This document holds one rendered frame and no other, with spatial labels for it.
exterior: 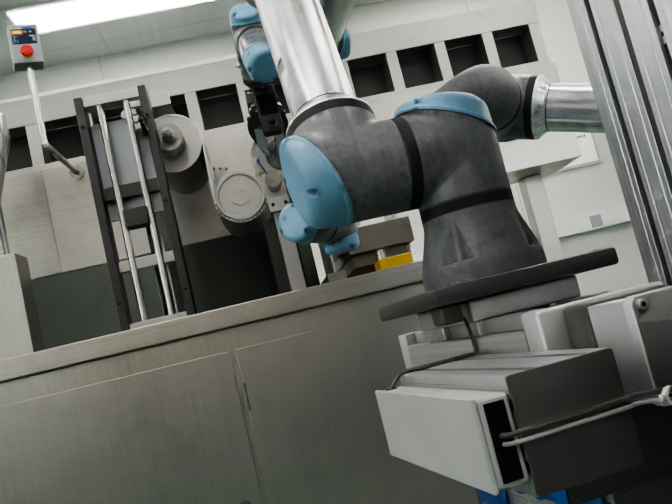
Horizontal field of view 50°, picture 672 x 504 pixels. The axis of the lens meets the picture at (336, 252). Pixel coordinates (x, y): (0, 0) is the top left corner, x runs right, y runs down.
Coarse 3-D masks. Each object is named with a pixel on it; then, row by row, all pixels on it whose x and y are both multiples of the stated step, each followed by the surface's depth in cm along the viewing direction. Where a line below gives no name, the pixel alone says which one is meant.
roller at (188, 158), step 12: (168, 120) 176; (180, 120) 176; (192, 132) 176; (192, 144) 176; (168, 156) 175; (180, 156) 175; (192, 156) 175; (204, 156) 184; (168, 168) 174; (180, 168) 175; (192, 168) 178; (204, 168) 188; (168, 180) 184; (180, 180) 183; (192, 180) 187; (204, 180) 196; (180, 192) 197; (192, 192) 198
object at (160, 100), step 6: (150, 96) 173; (156, 96) 173; (162, 96) 173; (168, 96) 173; (156, 102) 173; (162, 102) 173; (168, 102) 173; (156, 108) 178; (162, 108) 179; (168, 108) 180; (156, 114) 182; (162, 114) 183
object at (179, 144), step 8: (160, 128) 170; (176, 128) 170; (160, 136) 169; (176, 136) 170; (160, 144) 169; (168, 144) 169; (176, 144) 169; (184, 144) 174; (168, 152) 171; (176, 152) 172
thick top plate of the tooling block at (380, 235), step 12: (408, 216) 173; (360, 228) 172; (372, 228) 172; (384, 228) 172; (396, 228) 172; (408, 228) 173; (360, 240) 171; (372, 240) 172; (384, 240) 172; (396, 240) 172; (408, 240) 172; (348, 252) 172; (360, 252) 171; (336, 264) 204
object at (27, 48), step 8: (32, 24) 178; (8, 32) 175; (16, 32) 176; (24, 32) 177; (32, 32) 178; (8, 40) 177; (16, 40) 176; (24, 40) 176; (32, 40) 177; (16, 48) 175; (24, 48) 175; (32, 48) 175; (40, 48) 178; (16, 56) 175; (24, 56) 176; (32, 56) 176; (40, 56) 177; (16, 64) 175; (24, 64) 176; (32, 64) 177; (40, 64) 178
